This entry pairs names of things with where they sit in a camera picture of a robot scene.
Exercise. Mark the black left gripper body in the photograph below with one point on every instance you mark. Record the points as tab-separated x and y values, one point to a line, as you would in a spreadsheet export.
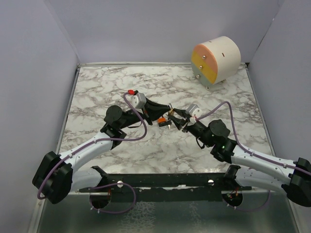
149	122

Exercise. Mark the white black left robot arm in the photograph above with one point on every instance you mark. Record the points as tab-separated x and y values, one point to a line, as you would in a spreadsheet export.
54	176

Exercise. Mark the black keys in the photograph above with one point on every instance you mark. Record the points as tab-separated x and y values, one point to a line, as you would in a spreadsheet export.
168	123

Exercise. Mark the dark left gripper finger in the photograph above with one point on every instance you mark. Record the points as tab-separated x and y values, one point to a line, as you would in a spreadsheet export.
160	112
150	104

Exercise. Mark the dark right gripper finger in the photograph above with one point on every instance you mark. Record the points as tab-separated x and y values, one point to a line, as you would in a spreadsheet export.
181	113
178	122

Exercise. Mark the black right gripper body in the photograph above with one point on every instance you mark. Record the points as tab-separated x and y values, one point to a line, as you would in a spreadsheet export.
185	125

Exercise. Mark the round pastel drawer cabinet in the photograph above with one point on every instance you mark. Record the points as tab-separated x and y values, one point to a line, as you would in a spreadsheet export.
216	60

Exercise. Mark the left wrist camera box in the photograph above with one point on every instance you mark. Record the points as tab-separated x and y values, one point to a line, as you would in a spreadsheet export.
138	101

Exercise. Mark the aluminium frame rail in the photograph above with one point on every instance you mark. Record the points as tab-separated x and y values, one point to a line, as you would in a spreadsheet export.
109	191

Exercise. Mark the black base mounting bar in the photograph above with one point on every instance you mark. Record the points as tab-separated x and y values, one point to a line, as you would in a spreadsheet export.
128	182

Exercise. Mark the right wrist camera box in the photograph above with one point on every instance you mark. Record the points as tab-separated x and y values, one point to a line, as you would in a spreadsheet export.
194	111

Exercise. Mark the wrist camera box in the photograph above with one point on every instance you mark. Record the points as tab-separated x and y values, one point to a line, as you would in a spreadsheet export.
194	111
138	101

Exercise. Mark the orange black padlock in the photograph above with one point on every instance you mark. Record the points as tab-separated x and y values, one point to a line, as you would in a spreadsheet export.
162	122

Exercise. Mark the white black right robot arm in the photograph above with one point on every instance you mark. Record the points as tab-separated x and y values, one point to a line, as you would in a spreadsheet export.
247	166

